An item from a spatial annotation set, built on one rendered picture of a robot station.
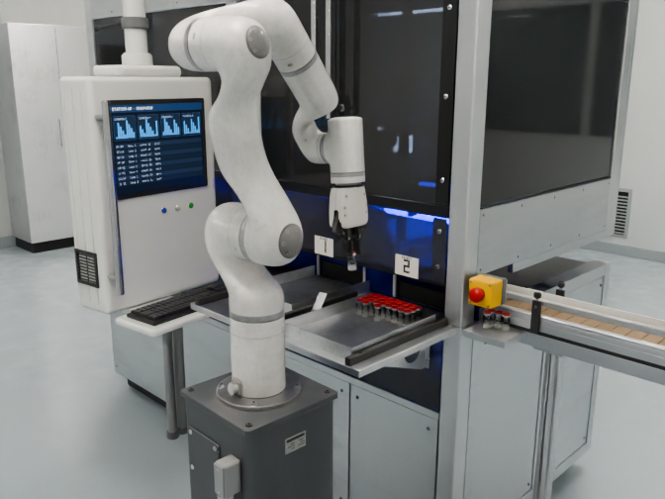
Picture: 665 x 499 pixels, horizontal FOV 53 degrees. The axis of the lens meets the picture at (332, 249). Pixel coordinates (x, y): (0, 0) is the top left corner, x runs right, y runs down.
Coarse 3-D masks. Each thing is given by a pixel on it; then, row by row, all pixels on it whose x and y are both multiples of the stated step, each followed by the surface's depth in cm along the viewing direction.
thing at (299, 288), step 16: (288, 272) 224; (304, 272) 230; (288, 288) 218; (304, 288) 218; (320, 288) 218; (336, 288) 218; (352, 288) 210; (368, 288) 216; (288, 304) 193; (304, 304) 196
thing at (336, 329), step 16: (336, 304) 193; (352, 304) 198; (288, 320) 180; (304, 320) 184; (320, 320) 189; (336, 320) 189; (352, 320) 189; (368, 320) 189; (384, 320) 189; (432, 320) 184; (288, 336) 177; (304, 336) 173; (320, 336) 168; (336, 336) 177; (352, 336) 177; (368, 336) 177; (384, 336) 169; (336, 352) 165; (352, 352) 162
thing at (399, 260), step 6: (396, 258) 195; (402, 258) 194; (408, 258) 192; (414, 258) 190; (396, 264) 196; (402, 264) 194; (414, 264) 191; (396, 270) 196; (402, 270) 194; (408, 270) 193; (414, 270) 191; (414, 276) 192
